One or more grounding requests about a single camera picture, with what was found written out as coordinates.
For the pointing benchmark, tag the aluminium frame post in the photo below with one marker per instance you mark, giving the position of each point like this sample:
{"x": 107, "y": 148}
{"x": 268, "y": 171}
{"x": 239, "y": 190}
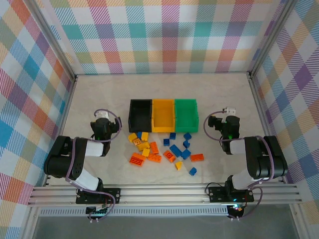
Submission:
{"x": 53, "y": 42}
{"x": 271, "y": 37}

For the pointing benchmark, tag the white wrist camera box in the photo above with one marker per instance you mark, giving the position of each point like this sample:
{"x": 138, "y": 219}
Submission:
{"x": 102, "y": 115}
{"x": 229, "y": 110}

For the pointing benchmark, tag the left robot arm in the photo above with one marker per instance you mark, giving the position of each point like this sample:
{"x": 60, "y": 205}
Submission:
{"x": 62, "y": 159}

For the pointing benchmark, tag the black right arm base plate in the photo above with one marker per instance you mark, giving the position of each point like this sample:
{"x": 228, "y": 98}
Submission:
{"x": 216, "y": 194}

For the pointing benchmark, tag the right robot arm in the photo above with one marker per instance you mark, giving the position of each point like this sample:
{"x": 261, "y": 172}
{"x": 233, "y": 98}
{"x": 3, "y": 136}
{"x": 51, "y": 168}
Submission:
{"x": 269, "y": 159}

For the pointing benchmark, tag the aluminium side rail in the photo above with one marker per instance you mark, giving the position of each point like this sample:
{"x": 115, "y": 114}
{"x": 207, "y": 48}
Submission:
{"x": 67, "y": 104}
{"x": 260, "y": 104}

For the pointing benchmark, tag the yellow plastic bin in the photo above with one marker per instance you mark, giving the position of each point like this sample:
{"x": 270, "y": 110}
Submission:
{"x": 163, "y": 114}

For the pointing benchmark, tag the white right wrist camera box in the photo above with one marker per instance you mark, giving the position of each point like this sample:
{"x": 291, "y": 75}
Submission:
{"x": 229, "y": 110}

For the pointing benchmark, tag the wide aluminium mounting rail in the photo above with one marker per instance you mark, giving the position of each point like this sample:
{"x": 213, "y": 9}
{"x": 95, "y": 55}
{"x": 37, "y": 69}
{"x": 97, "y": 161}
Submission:
{"x": 162, "y": 195}

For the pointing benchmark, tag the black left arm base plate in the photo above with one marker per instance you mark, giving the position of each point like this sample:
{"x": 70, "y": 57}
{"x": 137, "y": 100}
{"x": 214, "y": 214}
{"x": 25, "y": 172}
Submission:
{"x": 113, "y": 195}

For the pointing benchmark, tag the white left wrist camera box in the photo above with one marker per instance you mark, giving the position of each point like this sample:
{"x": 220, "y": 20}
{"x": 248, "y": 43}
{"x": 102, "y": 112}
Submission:
{"x": 102, "y": 115}

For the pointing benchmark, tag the small blue lego brick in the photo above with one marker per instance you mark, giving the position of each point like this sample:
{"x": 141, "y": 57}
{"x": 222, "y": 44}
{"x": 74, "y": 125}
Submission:
{"x": 139, "y": 134}

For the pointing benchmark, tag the long blue lego brick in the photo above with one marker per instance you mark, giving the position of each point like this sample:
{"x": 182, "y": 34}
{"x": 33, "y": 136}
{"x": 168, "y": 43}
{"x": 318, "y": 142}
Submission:
{"x": 176, "y": 150}

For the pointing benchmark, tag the yellow lego wedge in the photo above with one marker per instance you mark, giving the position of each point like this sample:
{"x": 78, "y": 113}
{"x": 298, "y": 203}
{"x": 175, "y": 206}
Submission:
{"x": 178, "y": 165}

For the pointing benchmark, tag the black plastic bin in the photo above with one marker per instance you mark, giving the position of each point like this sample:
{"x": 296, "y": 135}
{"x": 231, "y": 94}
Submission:
{"x": 140, "y": 109}

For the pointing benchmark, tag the green plastic bin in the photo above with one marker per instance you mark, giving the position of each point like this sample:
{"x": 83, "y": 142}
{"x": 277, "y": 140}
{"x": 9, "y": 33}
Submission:
{"x": 185, "y": 114}

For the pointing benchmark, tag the orange lego brick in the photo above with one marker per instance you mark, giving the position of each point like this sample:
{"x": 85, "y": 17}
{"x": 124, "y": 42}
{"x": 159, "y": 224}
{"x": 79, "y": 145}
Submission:
{"x": 154, "y": 157}
{"x": 197, "y": 157}
{"x": 154, "y": 147}
{"x": 170, "y": 156}
{"x": 137, "y": 159}

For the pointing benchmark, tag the pale yellow lego brick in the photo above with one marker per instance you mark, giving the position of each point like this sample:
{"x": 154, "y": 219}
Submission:
{"x": 136, "y": 142}

